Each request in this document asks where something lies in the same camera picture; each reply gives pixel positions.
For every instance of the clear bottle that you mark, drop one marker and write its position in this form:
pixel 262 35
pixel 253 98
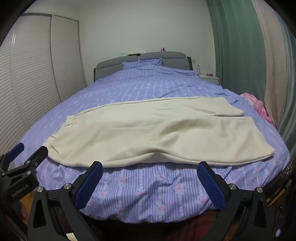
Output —
pixel 198 69

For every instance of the grey padded headboard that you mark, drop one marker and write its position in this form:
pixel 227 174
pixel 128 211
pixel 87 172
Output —
pixel 171 59

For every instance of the green curtain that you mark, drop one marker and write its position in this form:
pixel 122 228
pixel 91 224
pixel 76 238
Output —
pixel 235 46

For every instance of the beige curtain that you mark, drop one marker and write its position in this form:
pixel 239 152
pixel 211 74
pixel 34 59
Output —
pixel 268 58

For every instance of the white louvred wardrobe doors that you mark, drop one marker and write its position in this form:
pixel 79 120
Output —
pixel 34 69

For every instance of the pink cloth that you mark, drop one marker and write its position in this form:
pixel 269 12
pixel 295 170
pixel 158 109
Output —
pixel 256 104

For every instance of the dark flat item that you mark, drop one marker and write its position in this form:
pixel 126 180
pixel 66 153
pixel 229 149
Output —
pixel 130 54

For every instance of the white nightstand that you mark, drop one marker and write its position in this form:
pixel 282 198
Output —
pixel 209 78

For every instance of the cream pants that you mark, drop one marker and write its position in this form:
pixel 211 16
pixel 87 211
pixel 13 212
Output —
pixel 150 132

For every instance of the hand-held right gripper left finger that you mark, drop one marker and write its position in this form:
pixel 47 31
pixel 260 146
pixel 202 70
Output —
pixel 89 185

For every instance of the purple floral bed duvet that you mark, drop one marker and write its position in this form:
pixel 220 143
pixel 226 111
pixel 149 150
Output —
pixel 148 85

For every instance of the purple floral pillow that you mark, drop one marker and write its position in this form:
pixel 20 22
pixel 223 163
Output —
pixel 143 63

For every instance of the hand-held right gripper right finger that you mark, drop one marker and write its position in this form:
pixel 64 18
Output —
pixel 211 187

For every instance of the small purple toy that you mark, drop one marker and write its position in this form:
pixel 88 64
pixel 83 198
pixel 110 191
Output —
pixel 162 49

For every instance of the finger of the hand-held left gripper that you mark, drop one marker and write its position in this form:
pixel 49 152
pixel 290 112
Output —
pixel 38 156
pixel 15 150

